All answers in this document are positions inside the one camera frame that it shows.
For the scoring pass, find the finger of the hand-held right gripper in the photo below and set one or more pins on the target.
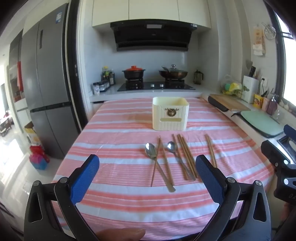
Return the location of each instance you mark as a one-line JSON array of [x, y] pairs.
[[291, 131], [274, 153]]

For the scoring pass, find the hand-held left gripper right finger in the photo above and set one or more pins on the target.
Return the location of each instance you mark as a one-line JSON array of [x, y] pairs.
[[210, 178]]

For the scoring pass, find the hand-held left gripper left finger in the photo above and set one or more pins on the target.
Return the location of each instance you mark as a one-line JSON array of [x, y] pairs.
[[84, 178]]

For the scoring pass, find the metal spoon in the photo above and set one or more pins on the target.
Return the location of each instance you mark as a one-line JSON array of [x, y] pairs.
[[150, 149], [172, 146]]

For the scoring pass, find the cream ribbed utensil holder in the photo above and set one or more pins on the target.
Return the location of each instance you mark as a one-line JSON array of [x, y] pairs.
[[170, 120]]

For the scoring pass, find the person's right hand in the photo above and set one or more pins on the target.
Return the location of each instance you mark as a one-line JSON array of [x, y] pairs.
[[288, 214]]

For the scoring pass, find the person's left hand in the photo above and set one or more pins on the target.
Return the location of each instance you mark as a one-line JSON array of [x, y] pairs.
[[122, 234]]

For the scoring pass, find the clear drinking glass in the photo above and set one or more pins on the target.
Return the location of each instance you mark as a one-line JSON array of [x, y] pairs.
[[279, 114]]

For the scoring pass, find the yellow snack packet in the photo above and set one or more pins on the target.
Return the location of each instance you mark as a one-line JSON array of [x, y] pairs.
[[257, 100]]

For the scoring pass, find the red pink blue toy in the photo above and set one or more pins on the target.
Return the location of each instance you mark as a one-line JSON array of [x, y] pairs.
[[39, 158]]

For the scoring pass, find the white knife block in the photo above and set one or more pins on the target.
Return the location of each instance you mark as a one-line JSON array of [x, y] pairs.
[[249, 90]]

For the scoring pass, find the pink white striped tablecloth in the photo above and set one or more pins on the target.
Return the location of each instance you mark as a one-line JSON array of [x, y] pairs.
[[120, 129]]

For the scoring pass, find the wooden cutting board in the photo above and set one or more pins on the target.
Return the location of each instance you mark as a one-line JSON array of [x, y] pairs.
[[233, 103]]

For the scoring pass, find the cardboard box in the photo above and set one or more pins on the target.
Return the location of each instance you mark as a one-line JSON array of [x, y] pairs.
[[32, 134]]

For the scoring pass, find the kitchen window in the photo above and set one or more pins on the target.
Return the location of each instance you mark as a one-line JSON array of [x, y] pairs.
[[288, 58]]

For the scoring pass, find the plastic bag with sponges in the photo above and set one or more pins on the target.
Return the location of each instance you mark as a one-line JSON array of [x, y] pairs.
[[231, 88]]

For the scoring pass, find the metal spatula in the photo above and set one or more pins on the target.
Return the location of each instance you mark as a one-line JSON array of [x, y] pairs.
[[248, 64]]

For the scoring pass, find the white label spice jar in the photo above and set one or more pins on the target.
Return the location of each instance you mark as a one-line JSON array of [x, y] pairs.
[[96, 89]]

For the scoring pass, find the dark glass pitcher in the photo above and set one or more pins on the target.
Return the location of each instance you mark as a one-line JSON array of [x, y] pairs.
[[198, 77]]

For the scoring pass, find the dark sauce bottle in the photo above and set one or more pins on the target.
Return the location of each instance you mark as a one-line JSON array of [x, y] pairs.
[[112, 78]]

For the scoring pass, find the yellow cap oil bottle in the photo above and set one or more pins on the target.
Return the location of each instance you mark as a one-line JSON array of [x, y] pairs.
[[105, 73]]

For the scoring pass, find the black gas cooktop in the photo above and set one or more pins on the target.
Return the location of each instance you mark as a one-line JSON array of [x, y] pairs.
[[155, 86]]

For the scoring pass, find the dark wok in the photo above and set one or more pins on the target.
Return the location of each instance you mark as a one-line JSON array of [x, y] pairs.
[[173, 75]]

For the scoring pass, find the grey refrigerator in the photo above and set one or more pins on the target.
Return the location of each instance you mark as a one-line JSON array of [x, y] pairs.
[[50, 69]]

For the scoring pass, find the glass wok lid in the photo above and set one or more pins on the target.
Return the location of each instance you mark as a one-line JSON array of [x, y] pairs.
[[177, 69]]

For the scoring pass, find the black pot with orange lid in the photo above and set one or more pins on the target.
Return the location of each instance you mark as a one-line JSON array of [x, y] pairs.
[[133, 73]]

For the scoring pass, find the metal ladle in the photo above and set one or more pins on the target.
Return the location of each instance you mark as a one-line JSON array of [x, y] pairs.
[[165, 68]]

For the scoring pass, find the red hanging cloth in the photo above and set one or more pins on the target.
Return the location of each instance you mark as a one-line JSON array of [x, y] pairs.
[[19, 76]]

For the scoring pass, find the black range hood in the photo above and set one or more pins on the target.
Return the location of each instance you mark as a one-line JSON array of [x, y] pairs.
[[152, 34]]

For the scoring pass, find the white upper cabinets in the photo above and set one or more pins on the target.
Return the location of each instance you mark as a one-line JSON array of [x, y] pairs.
[[150, 11]]

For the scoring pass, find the white wall socket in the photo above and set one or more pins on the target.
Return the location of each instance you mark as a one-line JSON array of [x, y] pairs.
[[264, 81]]

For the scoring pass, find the hanging wall calendar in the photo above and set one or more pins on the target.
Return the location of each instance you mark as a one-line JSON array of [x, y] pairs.
[[259, 41]]

